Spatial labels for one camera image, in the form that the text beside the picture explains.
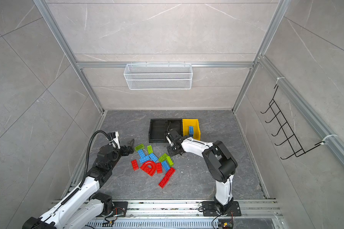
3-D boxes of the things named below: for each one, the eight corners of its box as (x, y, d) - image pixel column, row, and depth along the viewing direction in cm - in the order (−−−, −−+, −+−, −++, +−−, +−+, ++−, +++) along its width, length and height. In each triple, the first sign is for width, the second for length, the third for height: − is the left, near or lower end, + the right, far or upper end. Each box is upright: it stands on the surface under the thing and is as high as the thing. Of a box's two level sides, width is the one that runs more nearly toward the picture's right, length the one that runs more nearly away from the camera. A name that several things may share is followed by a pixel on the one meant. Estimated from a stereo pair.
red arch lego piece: (140, 168, 90) (139, 167, 88) (148, 159, 94) (148, 158, 92) (151, 177, 86) (151, 176, 85) (159, 167, 90) (159, 166, 89)
